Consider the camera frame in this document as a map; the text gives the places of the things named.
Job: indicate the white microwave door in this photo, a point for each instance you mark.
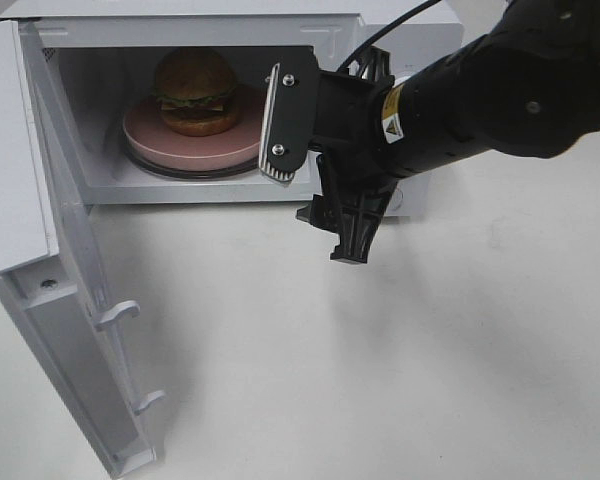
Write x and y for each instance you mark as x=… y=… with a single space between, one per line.
x=52 y=281

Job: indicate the white microwave oven body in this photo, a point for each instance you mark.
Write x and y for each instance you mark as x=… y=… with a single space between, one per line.
x=70 y=69

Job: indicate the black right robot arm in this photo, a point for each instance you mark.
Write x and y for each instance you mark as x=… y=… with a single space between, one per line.
x=528 y=88

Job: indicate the round white door button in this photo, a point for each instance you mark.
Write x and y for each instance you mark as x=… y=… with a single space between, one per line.
x=396 y=200

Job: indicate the pink round plate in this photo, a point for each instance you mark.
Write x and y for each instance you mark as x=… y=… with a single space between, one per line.
x=149 y=136

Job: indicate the glass microwave turntable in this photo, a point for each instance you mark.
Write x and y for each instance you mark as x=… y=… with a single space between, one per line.
x=180 y=174

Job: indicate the burger with lettuce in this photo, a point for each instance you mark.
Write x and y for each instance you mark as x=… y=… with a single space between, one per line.
x=195 y=88

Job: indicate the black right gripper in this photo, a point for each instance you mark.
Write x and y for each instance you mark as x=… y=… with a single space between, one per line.
x=356 y=121

